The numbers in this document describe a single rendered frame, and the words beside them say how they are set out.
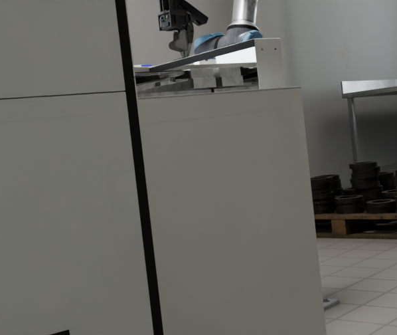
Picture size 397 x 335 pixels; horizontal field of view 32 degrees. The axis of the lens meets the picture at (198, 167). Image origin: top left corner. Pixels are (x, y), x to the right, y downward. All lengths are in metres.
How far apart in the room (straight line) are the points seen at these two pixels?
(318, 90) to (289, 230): 4.46
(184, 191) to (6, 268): 0.55
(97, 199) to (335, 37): 5.45
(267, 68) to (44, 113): 0.81
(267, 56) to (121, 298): 0.86
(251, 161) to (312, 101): 4.41
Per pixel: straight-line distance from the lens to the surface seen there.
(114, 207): 1.31
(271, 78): 1.90
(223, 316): 1.73
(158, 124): 1.60
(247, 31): 2.47
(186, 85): 1.98
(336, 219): 4.30
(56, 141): 1.26
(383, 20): 7.50
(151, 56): 4.68
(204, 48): 2.53
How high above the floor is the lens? 0.72
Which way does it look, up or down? 3 degrees down
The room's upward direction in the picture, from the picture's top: 6 degrees counter-clockwise
